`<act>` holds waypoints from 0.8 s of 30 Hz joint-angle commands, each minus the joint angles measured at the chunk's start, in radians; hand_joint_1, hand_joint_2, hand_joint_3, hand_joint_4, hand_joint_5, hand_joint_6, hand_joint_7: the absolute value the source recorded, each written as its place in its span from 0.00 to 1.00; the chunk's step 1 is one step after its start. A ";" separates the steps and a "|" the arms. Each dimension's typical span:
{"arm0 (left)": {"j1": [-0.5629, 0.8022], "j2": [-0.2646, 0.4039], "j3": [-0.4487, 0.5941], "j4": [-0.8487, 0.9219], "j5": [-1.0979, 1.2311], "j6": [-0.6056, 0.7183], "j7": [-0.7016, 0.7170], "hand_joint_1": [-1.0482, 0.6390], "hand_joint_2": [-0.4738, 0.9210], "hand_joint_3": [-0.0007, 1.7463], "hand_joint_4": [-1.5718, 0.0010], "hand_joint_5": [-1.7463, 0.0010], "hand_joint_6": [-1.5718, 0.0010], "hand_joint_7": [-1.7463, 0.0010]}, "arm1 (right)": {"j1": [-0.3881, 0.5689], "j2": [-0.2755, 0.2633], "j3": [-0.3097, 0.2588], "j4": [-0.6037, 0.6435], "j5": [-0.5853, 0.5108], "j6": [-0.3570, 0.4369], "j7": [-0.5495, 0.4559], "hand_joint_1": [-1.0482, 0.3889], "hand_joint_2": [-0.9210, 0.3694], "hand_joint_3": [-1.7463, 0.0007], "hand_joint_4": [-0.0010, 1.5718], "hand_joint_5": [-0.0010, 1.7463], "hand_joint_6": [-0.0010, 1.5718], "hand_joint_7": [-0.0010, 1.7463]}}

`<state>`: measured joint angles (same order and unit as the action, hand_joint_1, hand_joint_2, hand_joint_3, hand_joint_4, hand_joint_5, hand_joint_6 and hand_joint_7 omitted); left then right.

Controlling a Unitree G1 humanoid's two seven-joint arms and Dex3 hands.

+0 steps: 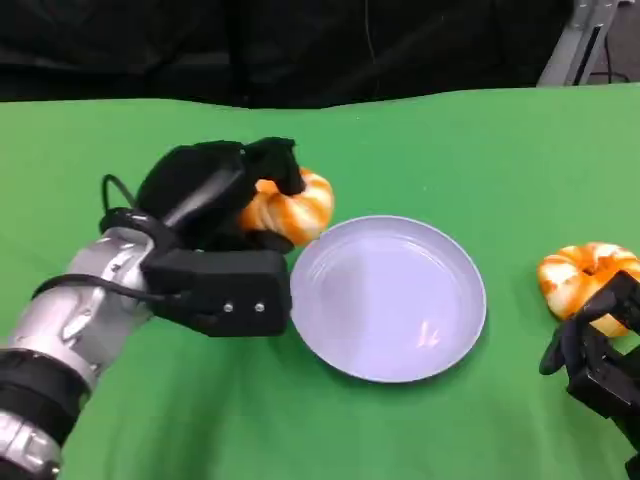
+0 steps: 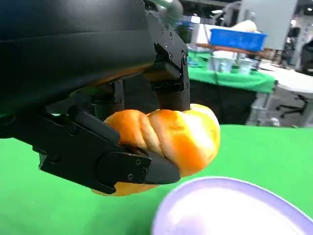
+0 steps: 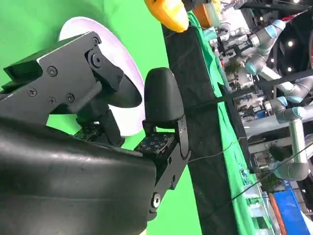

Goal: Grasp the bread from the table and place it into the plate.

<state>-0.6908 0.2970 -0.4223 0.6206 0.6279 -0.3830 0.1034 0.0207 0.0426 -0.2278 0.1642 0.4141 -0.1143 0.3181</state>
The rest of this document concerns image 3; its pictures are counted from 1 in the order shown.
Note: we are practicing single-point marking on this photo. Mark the orange box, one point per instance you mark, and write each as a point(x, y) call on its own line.
point(203, 14)

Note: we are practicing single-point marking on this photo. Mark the orange and white bread roll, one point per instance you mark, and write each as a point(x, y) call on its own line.
point(168, 14)

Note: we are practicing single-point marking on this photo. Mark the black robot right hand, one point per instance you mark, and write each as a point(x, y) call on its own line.
point(73, 176)

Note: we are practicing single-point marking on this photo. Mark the green table cloth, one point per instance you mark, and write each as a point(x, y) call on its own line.
point(137, 24)

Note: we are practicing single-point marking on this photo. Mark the blue box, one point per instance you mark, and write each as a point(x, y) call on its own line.
point(291, 213)

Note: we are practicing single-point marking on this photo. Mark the black backdrop cloth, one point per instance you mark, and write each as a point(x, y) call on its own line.
point(200, 98)

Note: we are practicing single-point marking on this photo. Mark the green hanging cloth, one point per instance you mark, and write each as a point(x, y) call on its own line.
point(230, 151)

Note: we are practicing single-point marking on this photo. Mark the lilac plate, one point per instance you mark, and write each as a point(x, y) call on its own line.
point(117, 56)

